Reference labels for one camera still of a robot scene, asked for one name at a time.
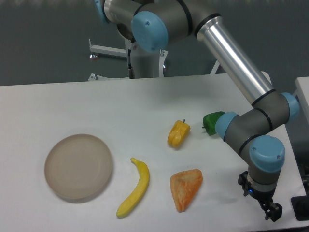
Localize green toy pepper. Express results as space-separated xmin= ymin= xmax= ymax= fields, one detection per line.
xmin=202 ymin=111 xmax=225 ymax=136

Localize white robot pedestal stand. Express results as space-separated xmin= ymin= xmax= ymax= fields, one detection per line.
xmin=88 ymin=37 xmax=221 ymax=81

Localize yellow toy pepper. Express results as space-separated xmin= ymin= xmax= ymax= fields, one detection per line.
xmin=167 ymin=119 xmax=191 ymax=148

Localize orange toy sandwich slice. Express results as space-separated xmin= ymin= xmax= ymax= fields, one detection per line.
xmin=170 ymin=169 xmax=203 ymax=213

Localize yellow toy banana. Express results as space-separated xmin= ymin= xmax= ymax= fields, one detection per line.
xmin=116 ymin=158 xmax=150 ymax=218

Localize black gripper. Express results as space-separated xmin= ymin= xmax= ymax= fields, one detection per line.
xmin=238 ymin=171 xmax=282 ymax=222

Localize black device at table edge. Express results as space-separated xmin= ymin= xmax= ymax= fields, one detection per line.
xmin=291 ymin=196 xmax=309 ymax=221

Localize beige round plate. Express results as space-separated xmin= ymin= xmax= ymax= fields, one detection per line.
xmin=44 ymin=134 xmax=113 ymax=203

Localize white side table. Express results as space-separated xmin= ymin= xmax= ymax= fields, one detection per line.
xmin=295 ymin=77 xmax=309 ymax=120

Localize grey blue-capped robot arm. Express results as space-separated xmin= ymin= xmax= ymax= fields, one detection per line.
xmin=94 ymin=0 xmax=299 ymax=221

